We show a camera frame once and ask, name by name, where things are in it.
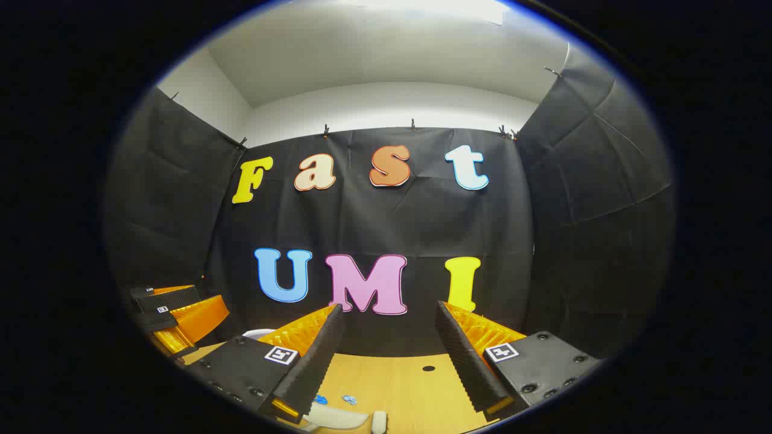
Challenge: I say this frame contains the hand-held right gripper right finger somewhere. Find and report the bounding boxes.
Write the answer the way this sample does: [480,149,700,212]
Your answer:
[434,300,603,423]

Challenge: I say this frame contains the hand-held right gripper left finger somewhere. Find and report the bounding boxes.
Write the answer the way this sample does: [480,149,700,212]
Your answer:
[184,303,346,424]

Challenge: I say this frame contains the wooden desktop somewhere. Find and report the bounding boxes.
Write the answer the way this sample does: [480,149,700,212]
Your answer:
[181,344,501,434]

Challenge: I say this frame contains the grey dustpan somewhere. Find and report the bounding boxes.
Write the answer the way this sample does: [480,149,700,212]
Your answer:
[302,403,370,432]

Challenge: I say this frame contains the row of black cloth clips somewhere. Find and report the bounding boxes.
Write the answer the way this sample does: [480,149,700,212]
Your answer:
[169,65,565,148]

